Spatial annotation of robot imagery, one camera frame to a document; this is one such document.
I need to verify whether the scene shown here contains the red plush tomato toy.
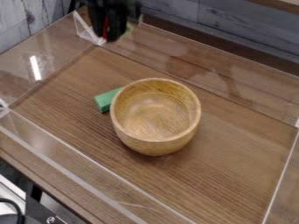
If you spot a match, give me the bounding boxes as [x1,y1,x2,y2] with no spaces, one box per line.
[102,14,135,40]

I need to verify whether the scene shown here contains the black metal table frame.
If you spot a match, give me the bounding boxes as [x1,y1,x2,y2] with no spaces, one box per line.
[0,159,87,224]

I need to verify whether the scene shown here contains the green rectangular block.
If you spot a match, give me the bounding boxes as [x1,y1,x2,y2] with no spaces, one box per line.
[94,87,122,113]

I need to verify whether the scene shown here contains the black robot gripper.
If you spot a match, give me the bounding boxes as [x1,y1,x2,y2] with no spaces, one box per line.
[79,0,143,42]

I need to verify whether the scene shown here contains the clear acrylic tray walls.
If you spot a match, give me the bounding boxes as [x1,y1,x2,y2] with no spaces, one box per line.
[0,12,299,224]

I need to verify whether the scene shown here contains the round wooden bowl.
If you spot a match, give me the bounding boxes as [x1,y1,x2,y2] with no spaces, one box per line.
[110,78,202,156]

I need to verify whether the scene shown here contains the black cable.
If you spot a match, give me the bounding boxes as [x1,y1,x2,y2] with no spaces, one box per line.
[0,198,26,224]

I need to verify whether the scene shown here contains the clear acrylic corner bracket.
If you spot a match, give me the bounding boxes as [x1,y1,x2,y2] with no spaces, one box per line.
[73,11,107,46]

